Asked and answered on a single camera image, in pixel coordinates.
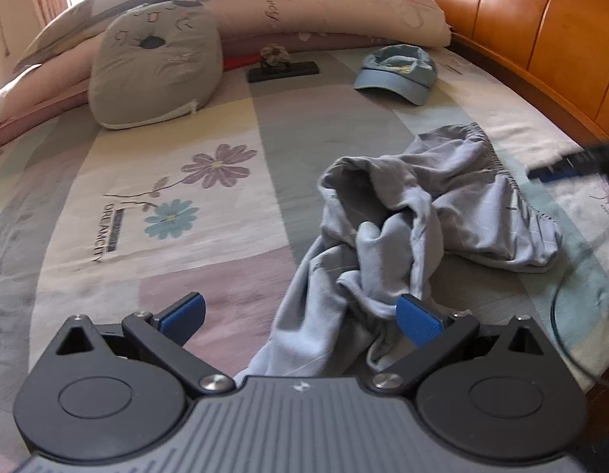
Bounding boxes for blue baseball cap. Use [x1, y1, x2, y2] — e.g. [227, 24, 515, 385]
[354, 44, 438, 106]

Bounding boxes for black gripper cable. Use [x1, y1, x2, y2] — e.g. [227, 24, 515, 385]
[549, 235, 609, 390]

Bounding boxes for grey striped pants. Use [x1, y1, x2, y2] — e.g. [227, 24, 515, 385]
[236, 123, 562, 382]

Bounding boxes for brown scrunchie hair tie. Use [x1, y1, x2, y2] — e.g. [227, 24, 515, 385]
[260, 43, 294, 70]

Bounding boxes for red object under quilt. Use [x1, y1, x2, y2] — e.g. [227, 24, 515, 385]
[223, 54, 261, 72]

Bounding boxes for black phone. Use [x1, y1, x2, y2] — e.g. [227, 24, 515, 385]
[247, 61, 319, 83]

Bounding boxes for grey cat face cushion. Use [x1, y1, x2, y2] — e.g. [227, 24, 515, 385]
[88, 0, 223, 130]

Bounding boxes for wooden headboard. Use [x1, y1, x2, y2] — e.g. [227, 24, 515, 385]
[435, 0, 609, 142]

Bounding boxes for pink folded quilt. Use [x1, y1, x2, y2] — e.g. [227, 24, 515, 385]
[0, 0, 451, 147]

